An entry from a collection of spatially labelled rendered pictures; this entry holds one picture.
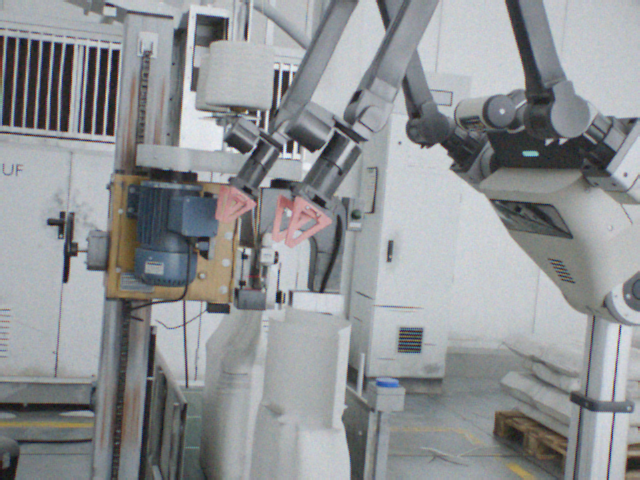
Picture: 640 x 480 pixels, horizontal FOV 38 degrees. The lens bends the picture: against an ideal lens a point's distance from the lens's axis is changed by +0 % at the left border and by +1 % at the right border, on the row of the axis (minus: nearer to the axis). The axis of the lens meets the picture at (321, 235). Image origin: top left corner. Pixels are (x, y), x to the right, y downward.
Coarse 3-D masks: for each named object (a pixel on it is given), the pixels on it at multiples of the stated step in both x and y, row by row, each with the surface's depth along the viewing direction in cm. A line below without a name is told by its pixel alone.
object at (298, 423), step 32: (288, 320) 243; (320, 320) 235; (288, 352) 214; (320, 352) 208; (288, 384) 214; (320, 384) 208; (256, 416) 236; (288, 416) 212; (320, 416) 208; (256, 448) 231; (288, 448) 210; (320, 448) 208
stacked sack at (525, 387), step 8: (504, 376) 540; (512, 376) 532; (520, 376) 527; (528, 376) 527; (536, 376) 529; (504, 384) 533; (512, 384) 528; (520, 384) 522; (528, 384) 516; (536, 384) 512; (544, 384) 512; (512, 392) 527; (520, 392) 516; (528, 392) 511; (536, 392) 506; (520, 400) 520; (528, 400) 511
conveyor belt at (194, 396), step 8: (184, 392) 418; (192, 392) 419; (200, 392) 420; (192, 400) 404; (200, 400) 406; (192, 408) 391; (200, 408) 392; (192, 416) 378; (200, 416) 379; (192, 424) 366; (200, 424) 367; (192, 432) 355; (200, 432) 356; (192, 440) 345; (200, 440) 346; (192, 448) 335; (184, 456) 325; (192, 456) 325; (184, 464) 316; (192, 464) 317; (200, 464) 318; (184, 472) 307; (192, 472) 308; (200, 472) 309
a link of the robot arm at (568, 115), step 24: (528, 0) 160; (528, 24) 161; (528, 48) 162; (552, 48) 162; (528, 72) 164; (552, 72) 162; (528, 96) 167; (552, 96) 161; (576, 96) 161; (528, 120) 167; (552, 120) 160; (576, 120) 161
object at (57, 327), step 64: (0, 64) 491; (64, 64) 500; (0, 128) 485; (64, 128) 502; (0, 192) 488; (64, 192) 496; (0, 256) 491; (0, 320) 492; (64, 320) 501; (0, 384) 499; (64, 384) 508; (192, 384) 524
